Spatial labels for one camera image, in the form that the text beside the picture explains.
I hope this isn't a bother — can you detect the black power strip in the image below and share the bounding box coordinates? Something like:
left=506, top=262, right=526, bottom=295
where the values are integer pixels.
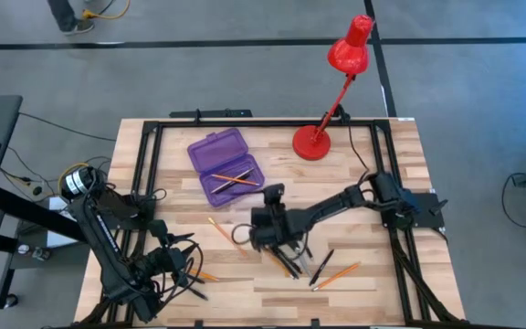
left=169, top=108, right=254, bottom=119

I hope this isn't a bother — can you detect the red desk lamp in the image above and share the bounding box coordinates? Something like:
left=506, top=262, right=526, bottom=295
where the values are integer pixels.
left=291, top=14, right=374, bottom=162

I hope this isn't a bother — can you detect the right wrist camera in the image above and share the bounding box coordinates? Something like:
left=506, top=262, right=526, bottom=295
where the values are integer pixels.
left=261, top=182, right=287, bottom=207

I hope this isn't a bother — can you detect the person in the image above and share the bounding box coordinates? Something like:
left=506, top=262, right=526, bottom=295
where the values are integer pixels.
left=46, top=0, right=96, bottom=37

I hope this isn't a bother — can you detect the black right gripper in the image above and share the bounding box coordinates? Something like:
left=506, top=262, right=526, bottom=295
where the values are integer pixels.
left=248, top=203, right=312, bottom=251

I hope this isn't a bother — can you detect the thin black floor cable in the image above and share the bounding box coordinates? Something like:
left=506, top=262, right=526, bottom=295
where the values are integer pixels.
left=18, top=111, right=117, bottom=143

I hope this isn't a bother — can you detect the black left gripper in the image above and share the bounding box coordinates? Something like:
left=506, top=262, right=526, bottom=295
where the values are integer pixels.
left=146, top=231, right=201, bottom=290

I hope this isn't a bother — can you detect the yellow arm base cable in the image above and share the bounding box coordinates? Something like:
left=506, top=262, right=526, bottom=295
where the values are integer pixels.
left=57, top=162, right=91, bottom=194

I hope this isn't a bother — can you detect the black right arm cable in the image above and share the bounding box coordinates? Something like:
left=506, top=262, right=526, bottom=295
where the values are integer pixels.
left=345, top=119, right=372, bottom=177

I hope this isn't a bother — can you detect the purple translucent plastic supply box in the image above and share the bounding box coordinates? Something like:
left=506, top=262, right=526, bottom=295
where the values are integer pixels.
left=186, top=127, right=266, bottom=208

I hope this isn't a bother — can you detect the orange wooden pencil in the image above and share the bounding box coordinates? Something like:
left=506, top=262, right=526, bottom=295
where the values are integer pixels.
left=206, top=217, right=249, bottom=258
left=311, top=262, right=361, bottom=292
left=211, top=173, right=261, bottom=187
left=188, top=269, right=221, bottom=282
left=265, top=250, right=291, bottom=279

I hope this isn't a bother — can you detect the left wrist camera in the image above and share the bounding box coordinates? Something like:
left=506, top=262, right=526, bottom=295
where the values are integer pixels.
left=147, top=218, right=169, bottom=239

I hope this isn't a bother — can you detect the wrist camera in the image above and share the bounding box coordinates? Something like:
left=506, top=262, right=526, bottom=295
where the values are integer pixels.
left=261, top=182, right=287, bottom=207
left=147, top=218, right=169, bottom=239

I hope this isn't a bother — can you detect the yellow extension cable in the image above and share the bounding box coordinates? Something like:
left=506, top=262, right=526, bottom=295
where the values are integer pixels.
left=81, top=0, right=132, bottom=21

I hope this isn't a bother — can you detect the white box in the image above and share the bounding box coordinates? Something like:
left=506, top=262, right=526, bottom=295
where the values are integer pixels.
left=46, top=194, right=86, bottom=249

